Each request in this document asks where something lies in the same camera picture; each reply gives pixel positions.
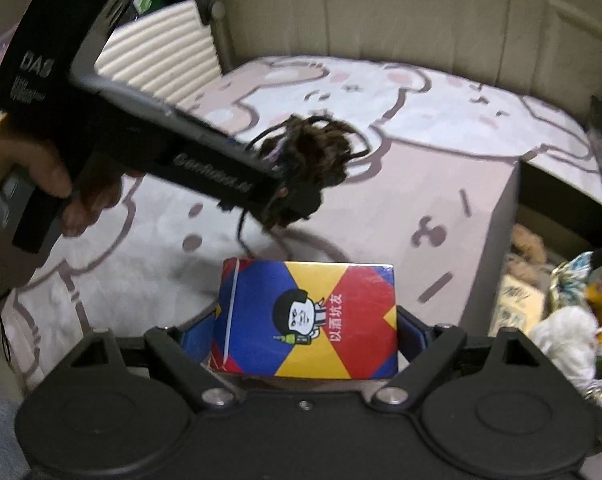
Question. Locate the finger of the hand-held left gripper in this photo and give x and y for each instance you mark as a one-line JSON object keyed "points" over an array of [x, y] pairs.
{"points": [[303, 199]]}

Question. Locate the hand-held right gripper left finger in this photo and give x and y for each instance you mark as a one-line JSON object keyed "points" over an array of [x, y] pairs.
{"points": [[196, 342]]}

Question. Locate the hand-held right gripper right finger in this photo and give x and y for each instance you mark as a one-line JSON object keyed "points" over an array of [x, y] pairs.
{"points": [[413, 335]]}

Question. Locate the colourful cartoon card box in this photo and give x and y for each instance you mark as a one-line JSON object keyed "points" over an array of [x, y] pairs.
{"points": [[261, 300]]}

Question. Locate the yellow-brown tissue packet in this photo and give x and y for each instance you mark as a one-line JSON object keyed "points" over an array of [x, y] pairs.
{"points": [[516, 307]]}

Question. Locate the black cardboard box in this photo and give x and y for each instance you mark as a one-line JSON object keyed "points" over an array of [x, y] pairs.
{"points": [[556, 190]]}

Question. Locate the person's left hand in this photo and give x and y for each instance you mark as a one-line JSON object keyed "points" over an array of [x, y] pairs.
{"points": [[31, 157]]}

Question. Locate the white ribbed panel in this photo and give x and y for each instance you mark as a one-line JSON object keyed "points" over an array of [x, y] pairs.
{"points": [[166, 50]]}

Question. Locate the beige scrunchie with metal clip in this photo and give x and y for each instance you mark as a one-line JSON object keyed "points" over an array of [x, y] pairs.
{"points": [[528, 272]]}

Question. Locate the pink bear printed bedsheet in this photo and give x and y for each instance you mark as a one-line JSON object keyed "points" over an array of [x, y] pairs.
{"points": [[431, 125]]}

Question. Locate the white fluffy item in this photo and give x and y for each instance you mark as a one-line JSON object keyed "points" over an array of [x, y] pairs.
{"points": [[563, 345]]}

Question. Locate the colourful foil bag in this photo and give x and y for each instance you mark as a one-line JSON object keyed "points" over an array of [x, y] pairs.
{"points": [[571, 282]]}

